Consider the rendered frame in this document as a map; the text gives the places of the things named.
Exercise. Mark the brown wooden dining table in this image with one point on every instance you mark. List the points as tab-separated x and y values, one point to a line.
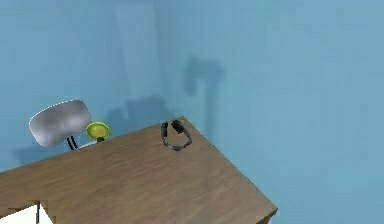
133	180

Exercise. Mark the grey office chair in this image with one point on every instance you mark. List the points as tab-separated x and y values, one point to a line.
60	121

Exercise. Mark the black headphones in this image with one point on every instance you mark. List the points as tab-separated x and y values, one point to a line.
176	126

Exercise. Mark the green round cup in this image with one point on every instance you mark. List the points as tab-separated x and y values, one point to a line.
98	130

